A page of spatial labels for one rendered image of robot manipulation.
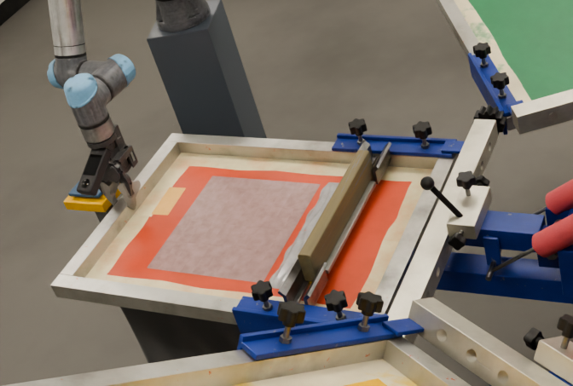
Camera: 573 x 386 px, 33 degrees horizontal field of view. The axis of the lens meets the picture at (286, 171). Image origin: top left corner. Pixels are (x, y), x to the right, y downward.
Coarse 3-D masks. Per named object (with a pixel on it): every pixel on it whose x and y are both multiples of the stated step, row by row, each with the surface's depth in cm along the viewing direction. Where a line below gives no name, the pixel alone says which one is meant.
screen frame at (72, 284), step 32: (160, 160) 251; (320, 160) 240; (416, 160) 228; (448, 160) 223; (416, 224) 208; (96, 256) 229; (64, 288) 219; (96, 288) 216; (128, 288) 214; (160, 288) 211; (384, 288) 195; (224, 320) 203
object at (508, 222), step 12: (492, 216) 196; (504, 216) 196; (516, 216) 195; (528, 216) 194; (540, 216) 193; (492, 228) 194; (504, 228) 193; (516, 228) 192; (528, 228) 191; (540, 228) 191; (468, 240) 198; (480, 240) 196; (504, 240) 194; (516, 240) 192; (528, 240) 191
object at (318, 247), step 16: (352, 160) 220; (368, 160) 221; (352, 176) 215; (368, 176) 222; (336, 192) 212; (352, 192) 214; (336, 208) 208; (352, 208) 215; (320, 224) 204; (336, 224) 208; (320, 240) 201; (336, 240) 208; (304, 256) 198; (320, 256) 201; (304, 272) 201
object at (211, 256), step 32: (160, 224) 235; (192, 224) 232; (224, 224) 229; (128, 256) 228; (160, 256) 225; (192, 256) 223; (224, 256) 220; (256, 256) 217; (352, 256) 210; (224, 288) 211; (352, 288) 202
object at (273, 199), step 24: (192, 168) 252; (216, 168) 249; (192, 192) 243; (216, 192) 241; (240, 192) 238; (264, 192) 236; (288, 192) 234; (312, 192) 231; (384, 192) 225; (168, 216) 237; (192, 216) 235; (216, 216) 233; (240, 216) 230; (264, 216) 228; (288, 216) 226; (360, 216) 220; (384, 216) 218
